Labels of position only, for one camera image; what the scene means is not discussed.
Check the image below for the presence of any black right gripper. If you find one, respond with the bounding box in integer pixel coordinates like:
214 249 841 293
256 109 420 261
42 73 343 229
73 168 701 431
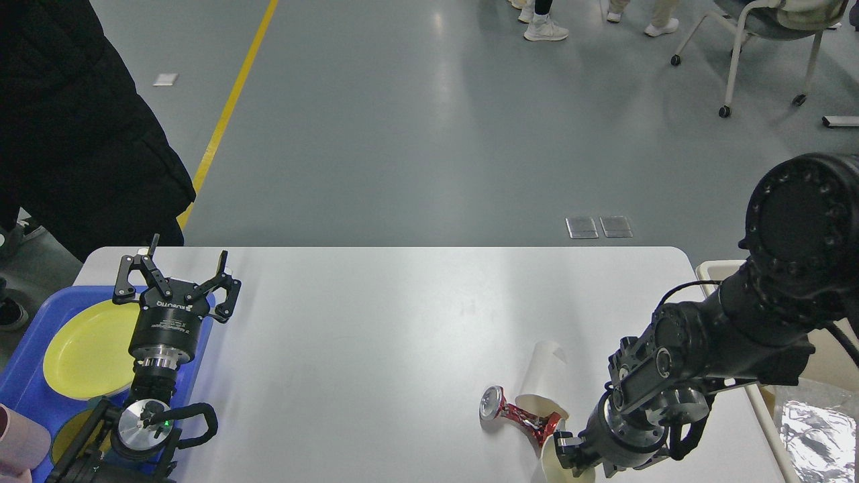
553 392 669 479

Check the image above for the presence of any white floor label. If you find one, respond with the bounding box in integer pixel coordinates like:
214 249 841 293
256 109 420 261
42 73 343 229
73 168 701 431
152 72 180 87

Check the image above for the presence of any right floor metal plate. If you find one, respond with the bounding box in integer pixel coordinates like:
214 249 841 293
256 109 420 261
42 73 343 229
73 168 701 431
599 216 634 238

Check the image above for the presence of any person in black coat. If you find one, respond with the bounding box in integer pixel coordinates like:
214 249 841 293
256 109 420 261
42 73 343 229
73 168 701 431
1 1 196 261

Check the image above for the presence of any white paper cup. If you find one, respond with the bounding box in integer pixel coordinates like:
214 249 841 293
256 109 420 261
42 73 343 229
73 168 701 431
515 340 570 419
530 436 596 483

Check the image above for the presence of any beige plastic bin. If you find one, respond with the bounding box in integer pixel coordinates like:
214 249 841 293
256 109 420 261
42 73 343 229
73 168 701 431
695 260 858 482

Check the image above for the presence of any white rolling chair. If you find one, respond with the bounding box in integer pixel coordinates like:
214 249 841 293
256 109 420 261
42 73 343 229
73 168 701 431
670 1 849 118

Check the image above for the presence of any yellow plastic plate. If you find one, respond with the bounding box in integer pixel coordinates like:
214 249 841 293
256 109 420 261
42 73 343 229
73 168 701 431
43 301 139 400

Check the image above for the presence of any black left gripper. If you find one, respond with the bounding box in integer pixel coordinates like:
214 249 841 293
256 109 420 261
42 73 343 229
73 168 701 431
111 233 242 366

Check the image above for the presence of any metal bar on floor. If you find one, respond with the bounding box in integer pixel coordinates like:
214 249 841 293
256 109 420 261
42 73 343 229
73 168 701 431
821 114 859 129

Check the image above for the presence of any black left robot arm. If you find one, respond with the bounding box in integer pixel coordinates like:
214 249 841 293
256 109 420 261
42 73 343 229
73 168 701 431
46 235 242 482

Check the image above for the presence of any blue plastic tray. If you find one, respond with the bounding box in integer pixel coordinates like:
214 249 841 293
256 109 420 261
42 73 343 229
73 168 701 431
1 286 212 482

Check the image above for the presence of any red snack wrapper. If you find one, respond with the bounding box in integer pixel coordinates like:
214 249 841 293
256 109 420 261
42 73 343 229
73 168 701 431
478 385 562 447

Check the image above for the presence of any left floor metal plate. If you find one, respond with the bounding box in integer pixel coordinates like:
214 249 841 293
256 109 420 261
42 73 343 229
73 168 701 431
565 216 599 239

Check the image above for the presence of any aluminium foil tray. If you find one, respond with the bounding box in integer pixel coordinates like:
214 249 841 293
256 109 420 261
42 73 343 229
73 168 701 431
777 400 857 482

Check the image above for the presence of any pink mug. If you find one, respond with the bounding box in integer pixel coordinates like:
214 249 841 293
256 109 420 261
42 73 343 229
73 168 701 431
1 405 52 482

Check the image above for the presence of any floor metal plate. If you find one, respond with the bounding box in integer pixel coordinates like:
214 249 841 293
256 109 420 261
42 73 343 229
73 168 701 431
565 216 599 239
599 216 634 238

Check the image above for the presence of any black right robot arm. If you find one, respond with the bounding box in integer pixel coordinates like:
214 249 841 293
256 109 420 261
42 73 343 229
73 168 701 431
553 153 858 477

